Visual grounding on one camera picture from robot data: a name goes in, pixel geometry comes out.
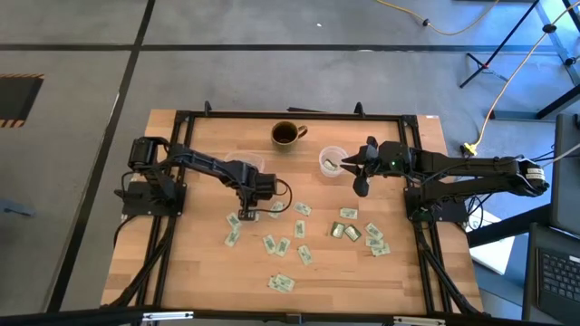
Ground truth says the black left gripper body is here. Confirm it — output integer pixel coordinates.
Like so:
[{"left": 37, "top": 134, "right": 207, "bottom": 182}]
[{"left": 234, "top": 165, "right": 258, "bottom": 212}]

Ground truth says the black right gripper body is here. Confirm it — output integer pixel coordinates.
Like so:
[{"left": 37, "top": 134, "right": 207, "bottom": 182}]
[{"left": 353, "top": 136, "right": 414, "bottom": 198}]

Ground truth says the clear rectangular plastic container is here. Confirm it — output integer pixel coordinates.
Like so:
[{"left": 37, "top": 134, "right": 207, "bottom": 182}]
[{"left": 224, "top": 151, "right": 266, "bottom": 174}]

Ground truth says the clear round plastic cup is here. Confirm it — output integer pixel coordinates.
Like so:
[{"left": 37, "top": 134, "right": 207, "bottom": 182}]
[{"left": 318, "top": 145, "right": 350, "bottom": 178}]

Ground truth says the green glazed ceramic mug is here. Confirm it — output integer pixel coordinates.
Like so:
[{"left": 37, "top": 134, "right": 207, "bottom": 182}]
[{"left": 270, "top": 120, "right": 309, "bottom": 153}]

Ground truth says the black rig crossbar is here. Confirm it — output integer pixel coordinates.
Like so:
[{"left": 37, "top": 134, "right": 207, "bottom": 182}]
[{"left": 0, "top": 306, "right": 580, "bottom": 326}]

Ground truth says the white box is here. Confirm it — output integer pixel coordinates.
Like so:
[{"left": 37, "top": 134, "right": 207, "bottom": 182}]
[{"left": 469, "top": 210, "right": 516, "bottom": 275}]

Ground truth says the black tripod stand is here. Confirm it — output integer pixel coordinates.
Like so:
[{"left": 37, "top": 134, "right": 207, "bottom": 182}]
[{"left": 459, "top": 0, "right": 543, "bottom": 90}]

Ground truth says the black metal base beam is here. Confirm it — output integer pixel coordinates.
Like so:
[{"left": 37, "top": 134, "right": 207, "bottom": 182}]
[{"left": 491, "top": 83, "right": 580, "bottom": 121}]

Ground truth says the dark grey monitor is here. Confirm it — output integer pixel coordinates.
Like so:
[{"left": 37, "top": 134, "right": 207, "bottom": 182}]
[{"left": 550, "top": 112, "right": 580, "bottom": 236}]

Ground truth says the black laptop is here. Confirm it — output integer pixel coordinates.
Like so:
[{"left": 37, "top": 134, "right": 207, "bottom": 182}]
[{"left": 523, "top": 221, "right": 580, "bottom": 325}]

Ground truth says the hazard striped floor hatch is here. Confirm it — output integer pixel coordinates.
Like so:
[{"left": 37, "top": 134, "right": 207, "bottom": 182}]
[{"left": 0, "top": 73, "right": 45, "bottom": 129}]

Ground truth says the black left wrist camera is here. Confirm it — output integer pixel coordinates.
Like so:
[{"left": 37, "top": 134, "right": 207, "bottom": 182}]
[{"left": 253, "top": 173, "right": 279, "bottom": 201}]

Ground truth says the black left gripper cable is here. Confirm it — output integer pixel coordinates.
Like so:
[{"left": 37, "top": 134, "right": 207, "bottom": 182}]
[{"left": 257, "top": 178, "right": 294, "bottom": 215}]

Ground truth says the black aluminium table frame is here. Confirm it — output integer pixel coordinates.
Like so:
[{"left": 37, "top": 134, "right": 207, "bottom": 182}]
[{"left": 101, "top": 108, "right": 488, "bottom": 318}]

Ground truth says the yellow extension cable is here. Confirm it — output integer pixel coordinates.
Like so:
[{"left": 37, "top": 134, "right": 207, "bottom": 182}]
[
  {"left": 374, "top": 0, "right": 499, "bottom": 37},
  {"left": 460, "top": 0, "right": 580, "bottom": 158}
]

